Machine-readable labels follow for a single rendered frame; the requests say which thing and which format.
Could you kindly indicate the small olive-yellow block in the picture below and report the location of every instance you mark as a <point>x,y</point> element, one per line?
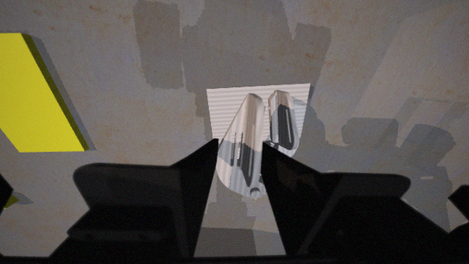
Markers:
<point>12,200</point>

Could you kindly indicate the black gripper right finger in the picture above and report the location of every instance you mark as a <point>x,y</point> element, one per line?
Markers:
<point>302,198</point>

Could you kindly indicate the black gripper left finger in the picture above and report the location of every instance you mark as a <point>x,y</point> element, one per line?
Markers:
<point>184,187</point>

